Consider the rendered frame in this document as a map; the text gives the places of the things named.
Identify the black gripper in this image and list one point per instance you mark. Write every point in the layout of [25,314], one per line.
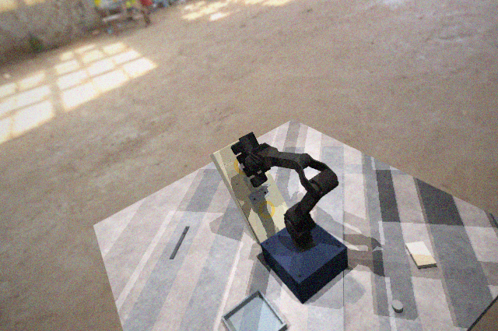
[243,158]

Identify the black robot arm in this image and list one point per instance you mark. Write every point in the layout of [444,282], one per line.
[297,218]

